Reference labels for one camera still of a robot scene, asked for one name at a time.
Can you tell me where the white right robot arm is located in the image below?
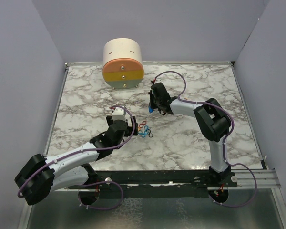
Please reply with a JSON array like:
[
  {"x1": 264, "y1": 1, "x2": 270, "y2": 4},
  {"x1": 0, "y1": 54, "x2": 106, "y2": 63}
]
[{"x1": 149, "y1": 83, "x2": 231, "y2": 187}]

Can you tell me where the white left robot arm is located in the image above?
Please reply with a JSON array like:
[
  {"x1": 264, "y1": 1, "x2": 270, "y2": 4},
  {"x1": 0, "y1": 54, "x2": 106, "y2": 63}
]
[{"x1": 14, "y1": 115, "x2": 138, "y2": 205}]

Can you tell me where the light blue S carabiner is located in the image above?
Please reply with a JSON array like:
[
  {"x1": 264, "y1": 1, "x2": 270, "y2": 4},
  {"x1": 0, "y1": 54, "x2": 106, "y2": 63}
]
[{"x1": 144, "y1": 125, "x2": 150, "y2": 134}]

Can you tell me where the round three-drawer mini cabinet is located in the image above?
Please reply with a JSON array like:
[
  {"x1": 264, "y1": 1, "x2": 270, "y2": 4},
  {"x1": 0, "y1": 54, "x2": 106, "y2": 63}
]
[{"x1": 102, "y1": 38, "x2": 144, "y2": 89}]

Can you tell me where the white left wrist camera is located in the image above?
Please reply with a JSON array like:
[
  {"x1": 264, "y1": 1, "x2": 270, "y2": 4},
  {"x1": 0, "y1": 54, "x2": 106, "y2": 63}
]
[{"x1": 111, "y1": 107, "x2": 127, "y2": 122}]

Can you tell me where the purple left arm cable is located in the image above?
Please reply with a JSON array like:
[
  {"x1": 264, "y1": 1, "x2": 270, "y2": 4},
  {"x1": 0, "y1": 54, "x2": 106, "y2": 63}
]
[{"x1": 17, "y1": 104, "x2": 138, "y2": 210}]

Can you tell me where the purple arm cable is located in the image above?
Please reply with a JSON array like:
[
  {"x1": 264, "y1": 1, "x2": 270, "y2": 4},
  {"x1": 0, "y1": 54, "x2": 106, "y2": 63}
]
[
  {"x1": 153, "y1": 71, "x2": 257, "y2": 208},
  {"x1": 17, "y1": 104, "x2": 138, "y2": 210}
]

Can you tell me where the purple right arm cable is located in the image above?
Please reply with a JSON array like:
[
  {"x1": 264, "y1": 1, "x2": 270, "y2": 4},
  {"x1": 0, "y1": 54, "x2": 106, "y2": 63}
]
[{"x1": 153, "y1": 71, "x2": 257, "y2": 208}]

